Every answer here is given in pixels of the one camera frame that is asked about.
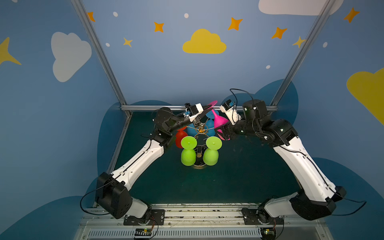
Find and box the magenta plastic wine glass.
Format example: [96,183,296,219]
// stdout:
[210,101,229,127]

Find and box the green wine glass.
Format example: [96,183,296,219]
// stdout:
[181,136,197,167]
[203,137,223,166]

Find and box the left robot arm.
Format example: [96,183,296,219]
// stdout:
[95,102,216,219]

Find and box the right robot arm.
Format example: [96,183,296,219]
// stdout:
[215,100,347,224]

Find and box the blue wine glass left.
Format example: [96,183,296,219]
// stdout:
[186,123,199,137]

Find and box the blue wine glass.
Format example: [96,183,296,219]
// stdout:
[186,123,199,137]
[206,110,219,137]

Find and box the blue wine glass right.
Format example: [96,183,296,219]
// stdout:
[206,110,219,137]

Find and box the red plastic wine glass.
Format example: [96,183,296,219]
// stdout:
[175,127,188,149]

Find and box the right green circuit board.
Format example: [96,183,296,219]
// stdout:
[261,228,276,240]

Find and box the green circuit board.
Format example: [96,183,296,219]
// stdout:
[134,228,153,238]
[261,228,276,240]

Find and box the left green circuit board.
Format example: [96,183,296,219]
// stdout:
[134,228,153,238]

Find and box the gold wire glass rack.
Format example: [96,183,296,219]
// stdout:
[193,124,217,169]

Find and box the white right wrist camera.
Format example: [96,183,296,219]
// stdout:
[220,100,242,125]

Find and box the aluminium frame right post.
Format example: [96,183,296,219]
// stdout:
[267,0,336,114]

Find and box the aluminium frame post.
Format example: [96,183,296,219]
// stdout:
[267,0,336,114]
[71,0,132,118]

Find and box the aluminium frame back rail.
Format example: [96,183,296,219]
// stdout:
[121,105,278,112]

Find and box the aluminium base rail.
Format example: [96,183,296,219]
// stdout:
[74,203,333,240]

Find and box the aluminium frame left post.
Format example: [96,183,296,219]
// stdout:
[71,0,132,118]

